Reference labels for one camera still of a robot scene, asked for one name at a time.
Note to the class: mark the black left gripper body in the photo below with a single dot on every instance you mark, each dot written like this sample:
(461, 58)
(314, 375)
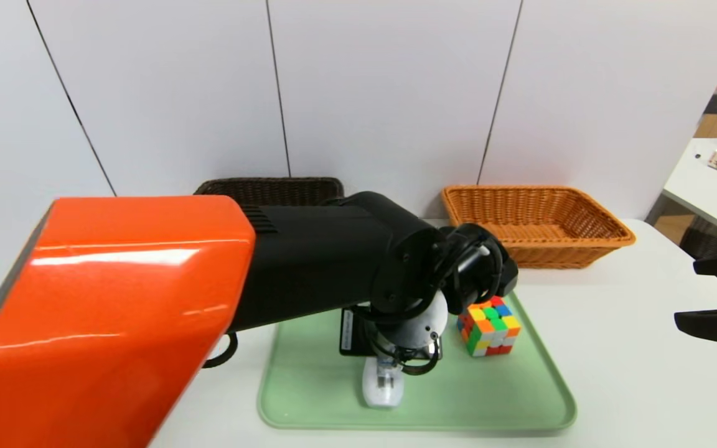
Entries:
(350, 333)

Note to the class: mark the white labelled bottle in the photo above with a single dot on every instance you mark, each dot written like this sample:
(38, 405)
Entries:
(383, 398)

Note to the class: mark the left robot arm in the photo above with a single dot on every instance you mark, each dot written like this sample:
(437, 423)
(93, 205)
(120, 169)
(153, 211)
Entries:
(116, 311)

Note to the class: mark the dark brown wicker basket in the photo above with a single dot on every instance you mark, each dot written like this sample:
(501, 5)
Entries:
(271, 190)

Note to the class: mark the orange wicker basket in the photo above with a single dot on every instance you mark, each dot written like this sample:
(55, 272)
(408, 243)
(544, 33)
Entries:
(551, 249)

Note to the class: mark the dark textured round object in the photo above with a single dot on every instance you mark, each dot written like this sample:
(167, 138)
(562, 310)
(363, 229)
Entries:
(707, 239)

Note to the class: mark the white side table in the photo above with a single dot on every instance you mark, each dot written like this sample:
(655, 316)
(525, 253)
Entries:
(707, 193)

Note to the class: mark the multicoloured puzzle cube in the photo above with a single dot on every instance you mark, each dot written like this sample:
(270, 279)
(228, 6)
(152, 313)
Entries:
(492, 330)

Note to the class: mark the green plastic tray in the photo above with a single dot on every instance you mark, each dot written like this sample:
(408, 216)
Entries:
(489, 398)

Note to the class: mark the dark grey flat panel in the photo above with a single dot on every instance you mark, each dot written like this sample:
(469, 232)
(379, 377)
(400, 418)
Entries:
(714, 103)

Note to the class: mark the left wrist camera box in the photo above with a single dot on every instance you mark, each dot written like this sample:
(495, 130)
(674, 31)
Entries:
(353, 333)

